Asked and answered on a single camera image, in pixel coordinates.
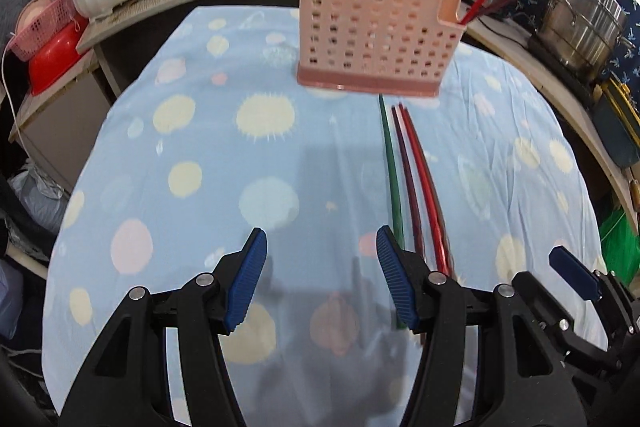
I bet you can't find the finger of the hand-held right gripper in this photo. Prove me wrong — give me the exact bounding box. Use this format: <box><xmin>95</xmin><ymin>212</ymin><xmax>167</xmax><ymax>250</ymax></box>
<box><xmin>549</xmin><ymin>246</ymin><xmax>640</xmax><ymax>348</ymax></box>
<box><xmin>514</xmin><ymin>270</ymin><xmax>618</xmax><ymax>372</ymax></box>

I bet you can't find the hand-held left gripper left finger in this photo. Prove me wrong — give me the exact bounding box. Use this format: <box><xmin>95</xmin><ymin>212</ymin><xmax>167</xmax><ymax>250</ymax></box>
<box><xmin>57</xmin><ymin>227</ymin><xmax>268</xmax><ymax>427</ymax></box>

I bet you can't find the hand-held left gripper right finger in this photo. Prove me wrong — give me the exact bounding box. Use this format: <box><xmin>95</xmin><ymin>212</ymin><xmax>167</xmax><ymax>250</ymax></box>
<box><xmin>375</xmin><ymin>225</ymin><xmax>588</xmax><ymax>427</ymax></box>

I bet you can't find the green chopstick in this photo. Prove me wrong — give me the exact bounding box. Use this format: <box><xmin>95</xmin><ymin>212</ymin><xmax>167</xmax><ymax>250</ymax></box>
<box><xmin>378</xmin><ymin>94</ymin><xmax>408</xmax><ymax>332</ymax></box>

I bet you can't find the purple chopstick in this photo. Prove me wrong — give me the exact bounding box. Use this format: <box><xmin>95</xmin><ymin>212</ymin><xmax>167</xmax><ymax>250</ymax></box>
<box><xmin>391</xmin><ymin>105</ymin><xmax>428</xmax><ymax>348</ymax></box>

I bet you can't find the pink perforated utensil holder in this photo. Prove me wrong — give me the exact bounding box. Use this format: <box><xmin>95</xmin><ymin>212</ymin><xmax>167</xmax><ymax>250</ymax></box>
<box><xmin>296</xmin><ymin>0</ymin><xmax>465</xmax><ymax>98</ymax></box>

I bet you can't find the green plastic bag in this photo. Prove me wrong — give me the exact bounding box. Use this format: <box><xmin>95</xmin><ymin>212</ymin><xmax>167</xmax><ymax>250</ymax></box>
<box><xmin>597</xmin><ymin>207</ymin><xmax>640</xmax><ymax>263</ymax></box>

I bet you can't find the blue polka dot tablecloth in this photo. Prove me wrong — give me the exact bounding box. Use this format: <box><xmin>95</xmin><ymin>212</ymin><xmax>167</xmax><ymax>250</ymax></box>
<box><xmin>42</xmin><ymin>4</ymin><xmax>613</xmax><ymax>427</ymax></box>

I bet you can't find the dark green lunch box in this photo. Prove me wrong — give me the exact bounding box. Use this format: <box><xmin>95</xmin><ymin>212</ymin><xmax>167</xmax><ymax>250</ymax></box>
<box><xmin>592</xmin><ymin>77</ymin><xmax>640</xmax><ymax>168</ymax></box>

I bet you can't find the black induction cooker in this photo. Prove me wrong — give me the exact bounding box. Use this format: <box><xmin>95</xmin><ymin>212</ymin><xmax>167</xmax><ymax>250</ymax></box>
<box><xmin>527</xmin><ymin>32</ymin><xmax>601</xmax><ymax>95</ymax></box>

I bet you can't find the grey plastic bag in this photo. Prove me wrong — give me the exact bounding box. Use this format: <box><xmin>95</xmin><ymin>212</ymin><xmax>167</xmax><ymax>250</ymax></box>
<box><xmin>7</xmin><ymin>157</ymin><xmax>71</xmax><ymax>233</ymax></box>

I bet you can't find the grey cabinet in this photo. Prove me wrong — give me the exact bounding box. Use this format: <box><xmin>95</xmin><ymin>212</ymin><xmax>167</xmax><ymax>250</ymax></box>
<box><xmin>12</xmin><ymin>52</ymin><xmax>113</xmax><ymax>192</ymax></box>

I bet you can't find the stainless steel steamer pot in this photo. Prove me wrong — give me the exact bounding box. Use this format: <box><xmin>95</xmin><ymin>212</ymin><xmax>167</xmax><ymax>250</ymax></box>
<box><xmin>537</xmin><ymin>0</ymin><xmax>636</xmax><ymax>75</ymax></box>

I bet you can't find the red plastic basin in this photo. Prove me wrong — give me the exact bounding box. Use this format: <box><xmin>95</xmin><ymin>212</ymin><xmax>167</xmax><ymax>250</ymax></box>
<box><xmin>27</xmin><ymin>24</ymin><xmax>91</xmax><ymax>96</ymax></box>

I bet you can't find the pink plastic basket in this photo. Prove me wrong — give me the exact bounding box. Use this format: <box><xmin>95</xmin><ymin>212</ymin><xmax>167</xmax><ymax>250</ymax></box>
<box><xmin>7</xmin><ymin>0</ymin><xmax>76</xmax><ymax>60</ymax></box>

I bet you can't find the white and pink bowl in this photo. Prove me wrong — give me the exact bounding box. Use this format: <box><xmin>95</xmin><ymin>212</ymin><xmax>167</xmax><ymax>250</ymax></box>
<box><xmin>15</xmin><ymin>0</ymin><xmax>56</xmax><ymax>38</ymax></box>

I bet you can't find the black power cable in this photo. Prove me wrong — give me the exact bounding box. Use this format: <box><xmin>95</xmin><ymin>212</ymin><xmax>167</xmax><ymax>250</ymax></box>
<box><xmin>475</xmin><ymin>14</ymin><xmax>538</xmax><ymax>38</ymax></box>

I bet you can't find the white cable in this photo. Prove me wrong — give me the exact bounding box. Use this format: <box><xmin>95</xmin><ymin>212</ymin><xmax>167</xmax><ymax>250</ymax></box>
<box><xmin>0</xmin><ymin>34</ymin><xmax>26</xmax><ymax>142</ymax></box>

